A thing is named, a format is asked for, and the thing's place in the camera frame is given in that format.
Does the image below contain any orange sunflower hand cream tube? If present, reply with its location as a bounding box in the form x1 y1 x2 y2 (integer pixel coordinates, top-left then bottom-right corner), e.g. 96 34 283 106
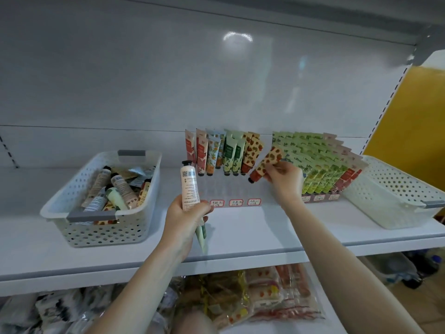
248 146 284 184

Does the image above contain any person's left hand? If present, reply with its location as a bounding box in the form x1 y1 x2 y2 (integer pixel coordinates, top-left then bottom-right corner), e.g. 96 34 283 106
160 193 213 262

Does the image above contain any person's right leg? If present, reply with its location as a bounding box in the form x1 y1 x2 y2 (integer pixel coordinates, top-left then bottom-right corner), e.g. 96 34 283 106
174 309 216 334

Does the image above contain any person's left forearm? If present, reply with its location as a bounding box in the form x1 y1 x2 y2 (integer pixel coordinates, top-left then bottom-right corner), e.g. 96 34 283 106
87 248 192 334

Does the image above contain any clear divider tray with labels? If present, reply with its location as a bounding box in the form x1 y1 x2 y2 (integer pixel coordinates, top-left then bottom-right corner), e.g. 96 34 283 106
209 193 343 207

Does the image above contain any white red-label hand cream tube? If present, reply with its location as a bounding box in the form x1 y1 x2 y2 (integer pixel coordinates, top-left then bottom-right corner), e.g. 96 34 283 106
181 161 203 212

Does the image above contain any white metal shelf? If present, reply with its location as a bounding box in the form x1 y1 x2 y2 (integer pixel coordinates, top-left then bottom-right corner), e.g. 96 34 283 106
0 0 445 334

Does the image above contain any person's right hand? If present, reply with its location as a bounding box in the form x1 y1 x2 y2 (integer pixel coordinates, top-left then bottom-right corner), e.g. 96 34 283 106
264 160 305 209

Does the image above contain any person's right forearm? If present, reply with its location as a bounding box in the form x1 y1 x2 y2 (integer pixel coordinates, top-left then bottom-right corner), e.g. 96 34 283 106
286 201 425 334

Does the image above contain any pile of snack packets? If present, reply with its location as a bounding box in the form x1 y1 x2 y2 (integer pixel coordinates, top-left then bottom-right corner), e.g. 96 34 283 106
0 264 326 334

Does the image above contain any white perforated plastic basket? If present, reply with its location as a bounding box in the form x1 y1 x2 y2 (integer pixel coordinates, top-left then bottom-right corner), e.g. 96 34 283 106
40 149 163 248
343 155 445 230

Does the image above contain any row of hand cream tubes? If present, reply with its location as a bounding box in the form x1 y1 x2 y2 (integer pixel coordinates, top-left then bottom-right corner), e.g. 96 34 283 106
184 128 369 195

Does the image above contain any cluster of green bottles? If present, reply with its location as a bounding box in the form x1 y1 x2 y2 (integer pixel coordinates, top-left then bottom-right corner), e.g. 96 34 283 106
424 255 445 276

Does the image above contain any pile of pale hand cream tubes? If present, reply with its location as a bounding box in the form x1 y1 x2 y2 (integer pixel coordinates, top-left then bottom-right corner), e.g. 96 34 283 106
82 163 155 213

